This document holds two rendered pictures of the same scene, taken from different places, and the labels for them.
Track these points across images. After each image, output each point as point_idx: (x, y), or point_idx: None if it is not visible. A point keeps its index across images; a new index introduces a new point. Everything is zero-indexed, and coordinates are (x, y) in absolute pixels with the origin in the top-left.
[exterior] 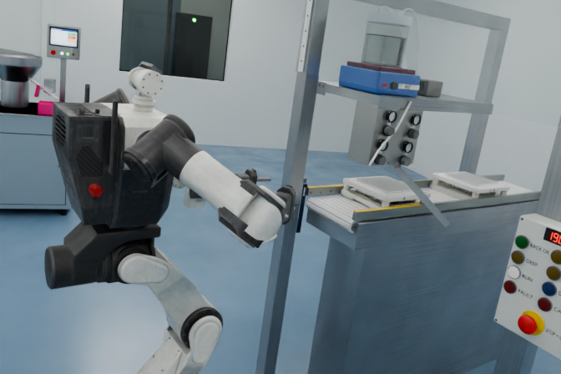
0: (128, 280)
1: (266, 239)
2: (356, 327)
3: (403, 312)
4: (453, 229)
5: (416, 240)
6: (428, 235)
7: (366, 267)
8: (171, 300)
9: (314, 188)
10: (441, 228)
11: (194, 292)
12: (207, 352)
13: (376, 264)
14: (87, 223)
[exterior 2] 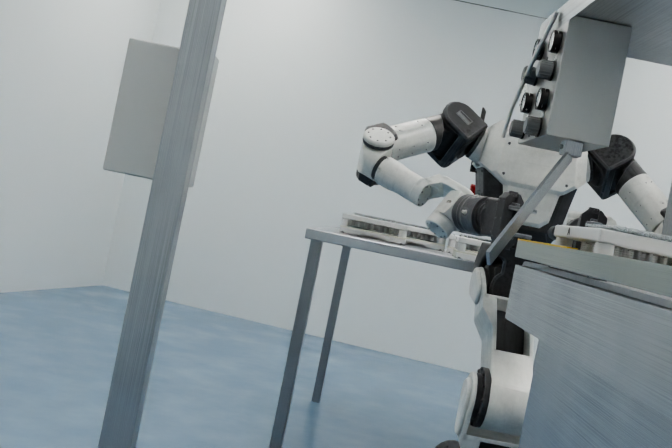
0: (469, 290)
1: (359, 171)
2: None
3: None
4: (599, 355)
5: (549, 345)
6: (563, 345)
7: (532, 393)
8: (484, 341)
9: None
10: (581, 335)
11: (490, 341)
12: (458, 420)
13: (541, 396)
14: None
